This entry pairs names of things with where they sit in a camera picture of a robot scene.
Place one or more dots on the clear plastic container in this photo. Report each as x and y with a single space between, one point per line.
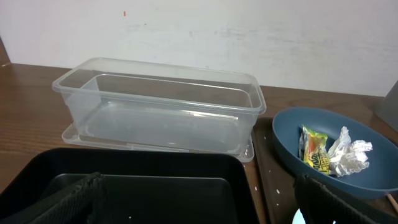
121 104

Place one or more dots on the black plastic tray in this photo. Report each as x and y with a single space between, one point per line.
141 187

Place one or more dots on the light blue bowl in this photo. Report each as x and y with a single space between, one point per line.
298 218

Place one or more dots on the grey dishwasher rack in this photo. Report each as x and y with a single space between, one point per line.
388 109

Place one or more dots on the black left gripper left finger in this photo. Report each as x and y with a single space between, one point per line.
80 202

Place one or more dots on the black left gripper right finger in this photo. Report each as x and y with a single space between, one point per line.
322 203

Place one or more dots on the dark brown serving tray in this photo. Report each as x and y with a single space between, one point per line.
277 181

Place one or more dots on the wooden chopstick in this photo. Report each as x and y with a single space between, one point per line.
393 202

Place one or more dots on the blue plate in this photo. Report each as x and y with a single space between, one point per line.
379 179

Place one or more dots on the yellow green snack wrapper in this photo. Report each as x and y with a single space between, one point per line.
312 150

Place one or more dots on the white tissue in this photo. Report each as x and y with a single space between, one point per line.
348 157

